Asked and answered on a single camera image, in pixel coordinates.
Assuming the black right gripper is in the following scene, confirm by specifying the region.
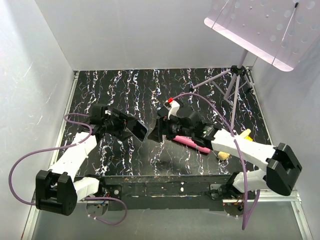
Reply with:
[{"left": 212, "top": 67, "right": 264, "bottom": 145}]
[{"left": 147, "top": 113, "right": 193, "bottom": 143}]

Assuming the lilac music stand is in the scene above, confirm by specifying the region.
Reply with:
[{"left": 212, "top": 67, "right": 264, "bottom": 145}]
[{"left": 200, "top": 0, "right": 320, "bottom": 129}]

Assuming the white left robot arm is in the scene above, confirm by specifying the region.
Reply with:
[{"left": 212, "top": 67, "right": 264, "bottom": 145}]
[{"left": 35, "top": 104, "right": 148, "bottom": 216}]

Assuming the pink toy microphone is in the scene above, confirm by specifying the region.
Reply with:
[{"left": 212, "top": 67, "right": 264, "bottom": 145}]
[{"left": 173, "top": 135, "right": 211, "bottom": 154}]

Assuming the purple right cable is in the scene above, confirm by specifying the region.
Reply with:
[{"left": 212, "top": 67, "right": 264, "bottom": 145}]
[{"left": 172, "top": 92, "right": 262, "bottom": 231}]

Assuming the cream wooden toy microphone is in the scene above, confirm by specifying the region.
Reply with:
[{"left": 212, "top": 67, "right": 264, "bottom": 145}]
[{"left": 217, "top": 128, "right": 251, "bottom": 161}]

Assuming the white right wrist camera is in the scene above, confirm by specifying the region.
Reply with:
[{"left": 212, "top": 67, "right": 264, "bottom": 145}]
[{"left": 164, "top": 97, "right": 181, "bottom": 120}]

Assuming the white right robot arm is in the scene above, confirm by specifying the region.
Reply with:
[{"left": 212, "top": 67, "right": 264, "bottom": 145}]
[{"left": 148, "top": 98, "right": 303, "bottom": 199}]

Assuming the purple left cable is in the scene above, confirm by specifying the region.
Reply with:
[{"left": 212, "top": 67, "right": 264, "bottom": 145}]
[{"left": 8, "top": 112, "right": 128, "bottom": 226}]

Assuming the yellow toy brick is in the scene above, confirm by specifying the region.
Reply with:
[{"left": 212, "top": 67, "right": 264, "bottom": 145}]
[{"left": 245, "top": 135, "right": 253, "bottom": 141}]

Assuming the phone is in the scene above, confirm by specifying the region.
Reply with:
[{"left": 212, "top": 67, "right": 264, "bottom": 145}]
[{"left": 131, "top": 120, "right": 149, "bottom": 142}]

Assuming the purple cable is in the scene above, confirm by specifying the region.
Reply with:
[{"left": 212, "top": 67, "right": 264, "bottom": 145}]
[
  {"left": 172, "top": 92, "right": 262, "bottom": 231},
  {"left": 8, "top": 112, "right": 128, "bottom": 226}
]

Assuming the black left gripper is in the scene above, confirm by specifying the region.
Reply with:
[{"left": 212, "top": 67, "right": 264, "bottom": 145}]
[{"left": 102, "top": 108, "right": 139, "bottom": 140}]

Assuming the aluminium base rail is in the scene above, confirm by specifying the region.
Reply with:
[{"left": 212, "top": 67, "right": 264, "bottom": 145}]
[{"left": 21, "top": 194, "right": 113, "bottom": 238}]

